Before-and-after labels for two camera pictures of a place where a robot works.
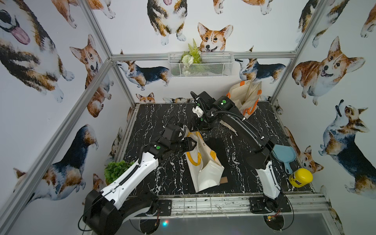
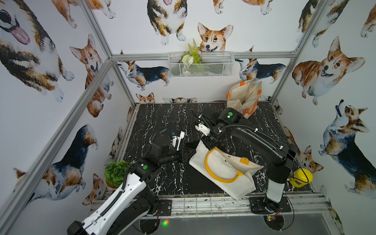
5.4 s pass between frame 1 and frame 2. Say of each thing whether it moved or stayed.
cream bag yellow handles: moved
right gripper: moved
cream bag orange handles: stayed
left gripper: moved
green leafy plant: stayed
